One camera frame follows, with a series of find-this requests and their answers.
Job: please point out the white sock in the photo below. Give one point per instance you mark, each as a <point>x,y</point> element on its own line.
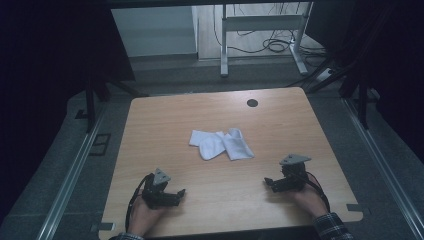
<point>210,146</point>
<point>237,145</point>

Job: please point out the person's right hand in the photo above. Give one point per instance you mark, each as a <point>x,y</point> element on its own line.
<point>310,200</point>

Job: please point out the aluminium floor rail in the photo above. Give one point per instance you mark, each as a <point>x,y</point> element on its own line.
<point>71,180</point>
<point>383,166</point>

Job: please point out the black round table grommet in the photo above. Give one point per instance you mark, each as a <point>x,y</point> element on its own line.
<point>252,102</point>

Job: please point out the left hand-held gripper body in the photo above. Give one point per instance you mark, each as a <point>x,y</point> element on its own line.
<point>156,195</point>

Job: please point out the white power strip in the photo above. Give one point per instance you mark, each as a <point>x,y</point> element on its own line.
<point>324,74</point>

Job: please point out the white metal desk frame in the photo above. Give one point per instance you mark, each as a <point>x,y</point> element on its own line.
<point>263,23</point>

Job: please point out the person's left hand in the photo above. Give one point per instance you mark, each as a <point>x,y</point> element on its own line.
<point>145,218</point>

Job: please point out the black metal stand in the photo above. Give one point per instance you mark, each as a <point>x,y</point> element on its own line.
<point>90,106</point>
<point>362,103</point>

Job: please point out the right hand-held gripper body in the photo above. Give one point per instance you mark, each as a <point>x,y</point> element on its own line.
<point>293,176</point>

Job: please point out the dark curtain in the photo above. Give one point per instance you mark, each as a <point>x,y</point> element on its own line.
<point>396,50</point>
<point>50,50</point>

